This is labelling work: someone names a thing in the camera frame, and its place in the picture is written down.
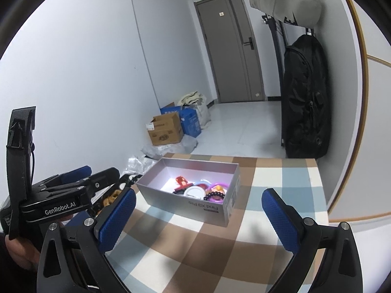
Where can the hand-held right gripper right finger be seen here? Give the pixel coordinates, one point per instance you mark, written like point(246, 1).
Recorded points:
point(279, 219)

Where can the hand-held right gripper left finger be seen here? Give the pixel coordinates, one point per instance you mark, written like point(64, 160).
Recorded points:
point(117, 219)

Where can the grey cardboard box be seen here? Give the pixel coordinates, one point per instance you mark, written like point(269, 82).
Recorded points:
point(195, 210)

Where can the red and clear hair clip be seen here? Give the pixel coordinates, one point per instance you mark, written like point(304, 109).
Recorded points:
point(181, 180)

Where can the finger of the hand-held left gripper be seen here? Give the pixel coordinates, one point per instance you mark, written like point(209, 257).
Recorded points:
point(104, 178)
point(79, 171)

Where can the silver plastic bag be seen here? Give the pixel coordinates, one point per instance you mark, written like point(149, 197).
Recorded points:
point(140, 163)

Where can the brown cardboard box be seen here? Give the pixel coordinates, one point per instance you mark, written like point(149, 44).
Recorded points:
point(166, 131)

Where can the black coat rack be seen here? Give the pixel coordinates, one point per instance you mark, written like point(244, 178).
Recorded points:
point(276, 55)

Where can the white round lid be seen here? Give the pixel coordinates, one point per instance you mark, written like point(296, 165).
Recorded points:
point(194, 193)

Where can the blue cardboard box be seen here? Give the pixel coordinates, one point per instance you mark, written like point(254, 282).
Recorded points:
point(191, 122)

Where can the grey door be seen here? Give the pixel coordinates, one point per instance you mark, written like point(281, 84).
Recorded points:
point(232, 52)

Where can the black and white sandal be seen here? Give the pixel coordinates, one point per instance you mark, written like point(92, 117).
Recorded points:
point(131, 178)

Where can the black backpack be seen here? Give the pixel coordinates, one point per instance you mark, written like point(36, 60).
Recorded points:
point(305, 97)

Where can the checkered tablecloth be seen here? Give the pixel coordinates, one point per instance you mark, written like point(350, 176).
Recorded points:
point(213, 250)

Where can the person's left hand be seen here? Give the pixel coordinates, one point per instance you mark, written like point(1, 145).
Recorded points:
point(21, 253)

